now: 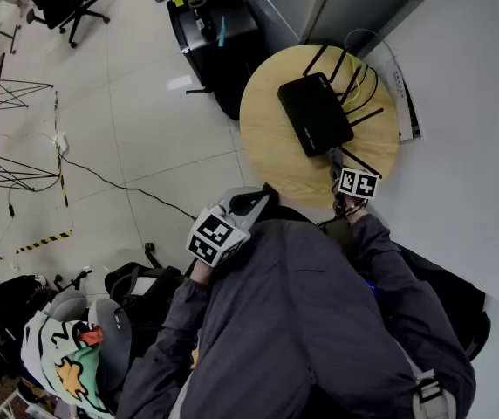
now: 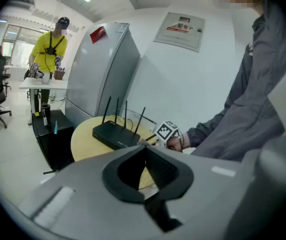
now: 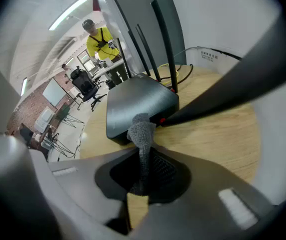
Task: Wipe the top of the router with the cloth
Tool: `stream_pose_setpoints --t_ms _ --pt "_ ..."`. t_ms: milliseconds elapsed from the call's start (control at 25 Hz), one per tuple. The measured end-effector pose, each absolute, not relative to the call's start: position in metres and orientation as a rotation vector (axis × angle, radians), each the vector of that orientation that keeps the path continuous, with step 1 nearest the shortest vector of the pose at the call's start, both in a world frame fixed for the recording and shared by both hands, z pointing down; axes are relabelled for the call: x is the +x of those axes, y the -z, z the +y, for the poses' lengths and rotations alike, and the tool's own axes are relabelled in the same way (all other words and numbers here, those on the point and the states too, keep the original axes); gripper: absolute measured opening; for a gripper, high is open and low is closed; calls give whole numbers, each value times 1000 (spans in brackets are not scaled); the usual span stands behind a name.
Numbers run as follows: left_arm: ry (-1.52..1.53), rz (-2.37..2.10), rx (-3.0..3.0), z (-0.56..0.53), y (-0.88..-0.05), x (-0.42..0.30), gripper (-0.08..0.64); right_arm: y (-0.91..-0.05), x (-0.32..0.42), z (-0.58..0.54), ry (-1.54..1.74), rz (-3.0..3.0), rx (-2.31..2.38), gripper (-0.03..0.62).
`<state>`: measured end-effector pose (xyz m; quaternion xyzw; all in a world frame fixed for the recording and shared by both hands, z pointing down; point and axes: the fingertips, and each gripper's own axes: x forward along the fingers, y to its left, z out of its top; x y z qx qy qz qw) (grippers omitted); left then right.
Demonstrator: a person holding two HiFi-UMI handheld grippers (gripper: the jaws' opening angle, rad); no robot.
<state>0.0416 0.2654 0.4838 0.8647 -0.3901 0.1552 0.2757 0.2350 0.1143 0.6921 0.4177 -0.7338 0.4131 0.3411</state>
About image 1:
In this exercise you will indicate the yellow black hazard tape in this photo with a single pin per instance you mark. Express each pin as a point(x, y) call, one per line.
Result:
point(44, 241)
point(60, 164)

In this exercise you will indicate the black floor cabinet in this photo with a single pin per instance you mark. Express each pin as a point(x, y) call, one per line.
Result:
point(232, 72)

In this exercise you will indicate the white printed booklet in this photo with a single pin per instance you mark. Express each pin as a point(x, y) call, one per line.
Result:
point(406, 103)

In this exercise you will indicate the white power strip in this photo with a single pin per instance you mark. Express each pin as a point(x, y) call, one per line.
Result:
point(62, 141)

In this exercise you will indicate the teal pen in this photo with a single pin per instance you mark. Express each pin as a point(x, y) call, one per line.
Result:
point(221, 33)

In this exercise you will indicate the grey metal cabinet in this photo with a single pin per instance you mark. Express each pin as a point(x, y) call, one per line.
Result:
point(319, 2)

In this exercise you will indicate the black router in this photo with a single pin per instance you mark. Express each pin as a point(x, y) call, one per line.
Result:
point(315, 111)

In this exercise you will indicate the person's right forearm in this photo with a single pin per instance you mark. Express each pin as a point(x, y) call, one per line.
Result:
point(376, 247)

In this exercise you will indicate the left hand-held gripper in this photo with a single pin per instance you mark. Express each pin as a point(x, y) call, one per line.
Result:
point(221, 234)

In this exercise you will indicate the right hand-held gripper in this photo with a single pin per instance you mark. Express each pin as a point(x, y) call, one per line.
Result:
point(358, 184)

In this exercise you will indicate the black handheld device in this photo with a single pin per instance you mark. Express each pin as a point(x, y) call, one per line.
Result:
point(203, 22)

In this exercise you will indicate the blue screen device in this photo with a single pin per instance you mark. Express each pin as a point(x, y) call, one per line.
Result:
point(372, 288)

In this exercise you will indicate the person's dark jacket torso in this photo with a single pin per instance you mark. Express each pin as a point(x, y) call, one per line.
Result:
point(284, 321)

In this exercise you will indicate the person's left forearm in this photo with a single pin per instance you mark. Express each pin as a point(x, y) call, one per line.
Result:
point(188, 304)

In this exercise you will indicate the mint cartoon print garment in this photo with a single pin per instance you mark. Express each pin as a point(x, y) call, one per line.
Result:
point(70, 365)

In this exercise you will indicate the black backpack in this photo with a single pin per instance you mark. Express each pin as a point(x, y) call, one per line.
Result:
point(153, 286)

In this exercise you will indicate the black fabric covered chair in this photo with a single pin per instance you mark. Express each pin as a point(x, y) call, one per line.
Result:
point(450, 295)

